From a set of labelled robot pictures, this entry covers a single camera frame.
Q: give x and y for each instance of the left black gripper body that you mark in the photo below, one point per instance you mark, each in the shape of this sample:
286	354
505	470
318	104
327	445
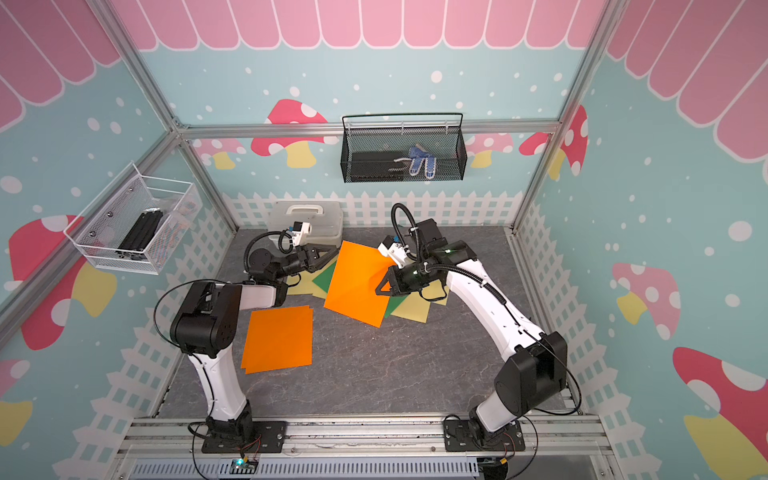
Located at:
295	263

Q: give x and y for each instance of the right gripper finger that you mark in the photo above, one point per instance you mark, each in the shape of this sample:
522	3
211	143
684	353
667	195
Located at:
391	275
386	288

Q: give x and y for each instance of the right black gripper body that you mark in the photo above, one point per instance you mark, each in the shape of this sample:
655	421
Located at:
414	276

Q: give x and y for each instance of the orange paper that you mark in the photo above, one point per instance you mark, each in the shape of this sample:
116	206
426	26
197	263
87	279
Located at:
270	351
282	339
358	271

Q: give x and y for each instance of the large green paper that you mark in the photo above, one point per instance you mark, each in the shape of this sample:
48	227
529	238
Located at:
393	304

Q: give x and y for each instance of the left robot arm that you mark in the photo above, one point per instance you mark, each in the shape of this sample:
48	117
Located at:
205	326

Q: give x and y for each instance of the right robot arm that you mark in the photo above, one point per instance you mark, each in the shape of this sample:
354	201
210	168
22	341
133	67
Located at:
535	362

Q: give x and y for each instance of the small green paper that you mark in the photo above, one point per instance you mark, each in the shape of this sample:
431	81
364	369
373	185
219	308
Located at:
322	280

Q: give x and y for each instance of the right yellow paper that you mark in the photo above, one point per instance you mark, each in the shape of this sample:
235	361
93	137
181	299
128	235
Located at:
417	306

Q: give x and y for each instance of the white plastic storage box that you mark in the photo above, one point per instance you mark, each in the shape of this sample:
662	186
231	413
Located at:
325	218

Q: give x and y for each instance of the blue white item in basket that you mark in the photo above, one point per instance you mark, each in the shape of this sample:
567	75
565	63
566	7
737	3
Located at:
418	162

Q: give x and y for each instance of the black box in white basket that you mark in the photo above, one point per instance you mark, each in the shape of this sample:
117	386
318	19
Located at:
140	235

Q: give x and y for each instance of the small green circuit board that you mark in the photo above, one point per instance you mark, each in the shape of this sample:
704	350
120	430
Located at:
243	467

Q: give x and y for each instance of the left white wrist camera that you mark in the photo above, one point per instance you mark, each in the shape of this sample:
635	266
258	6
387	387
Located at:
299	233

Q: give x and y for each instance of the black wire wall basket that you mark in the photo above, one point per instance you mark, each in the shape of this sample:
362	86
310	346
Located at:
407	147

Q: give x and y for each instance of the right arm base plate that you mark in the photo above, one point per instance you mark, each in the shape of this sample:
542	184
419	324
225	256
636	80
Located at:
463	435

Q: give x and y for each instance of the white wire wall basket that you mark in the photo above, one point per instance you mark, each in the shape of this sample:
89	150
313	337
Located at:
102	225

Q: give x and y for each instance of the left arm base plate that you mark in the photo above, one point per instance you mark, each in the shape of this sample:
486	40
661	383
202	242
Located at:
260	437

